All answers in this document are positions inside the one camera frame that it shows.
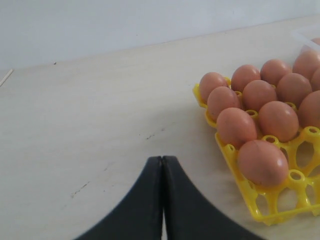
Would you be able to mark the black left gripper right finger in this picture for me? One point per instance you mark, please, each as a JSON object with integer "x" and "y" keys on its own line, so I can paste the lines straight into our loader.
{"x": 189, "y": 215}

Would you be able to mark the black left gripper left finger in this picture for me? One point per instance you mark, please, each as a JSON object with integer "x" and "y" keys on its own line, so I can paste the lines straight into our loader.
{"x": 139, "y": 215}

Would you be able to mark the brown egg column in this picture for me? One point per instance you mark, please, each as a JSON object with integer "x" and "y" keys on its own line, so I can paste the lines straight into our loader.
{"x": 262, "y": 163}

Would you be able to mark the brown egg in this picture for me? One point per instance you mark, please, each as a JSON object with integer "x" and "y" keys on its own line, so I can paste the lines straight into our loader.
{"x": 315, "y": 80}
{"x": 293, "y": 88}
{"x": 309, "y": 111}
{"x": 236, "y": 127}
{"x": 221, "y": 98}
{"x": 258, "y": 93}

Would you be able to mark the yellow plastic egg tray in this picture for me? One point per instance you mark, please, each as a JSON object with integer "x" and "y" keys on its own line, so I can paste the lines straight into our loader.
{"x": 298, "y": 194}

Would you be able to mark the brown egg second row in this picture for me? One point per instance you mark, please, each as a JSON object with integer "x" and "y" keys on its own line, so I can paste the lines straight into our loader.
{"x": 278, "y": 119}

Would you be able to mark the brown egg placed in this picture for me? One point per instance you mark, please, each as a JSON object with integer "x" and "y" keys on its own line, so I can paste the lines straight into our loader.
{"x": 274, "y": 70}
{"x": 209, "y": 82}
{"x": 243, "y": 75}

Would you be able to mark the clear plastic container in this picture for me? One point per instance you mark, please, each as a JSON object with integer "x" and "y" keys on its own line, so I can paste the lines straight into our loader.
{"x": 308, "y": 37}

